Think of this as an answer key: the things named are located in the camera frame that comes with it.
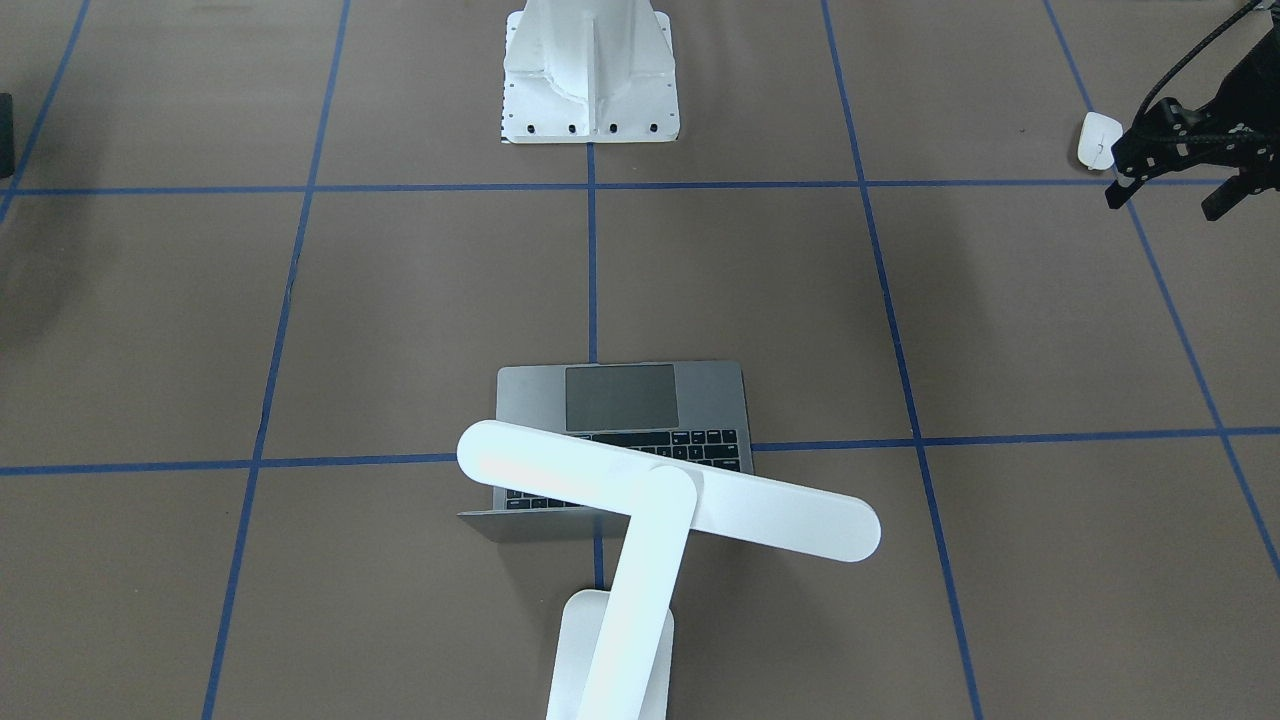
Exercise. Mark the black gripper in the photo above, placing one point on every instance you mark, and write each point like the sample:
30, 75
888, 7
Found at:
1152, 150

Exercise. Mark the grey laptop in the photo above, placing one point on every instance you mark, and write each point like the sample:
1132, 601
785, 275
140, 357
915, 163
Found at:
690, 410

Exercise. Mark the white computer mouse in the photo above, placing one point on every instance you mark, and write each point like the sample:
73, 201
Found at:
1098, 134

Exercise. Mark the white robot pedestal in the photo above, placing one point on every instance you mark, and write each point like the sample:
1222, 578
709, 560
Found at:
589, 72

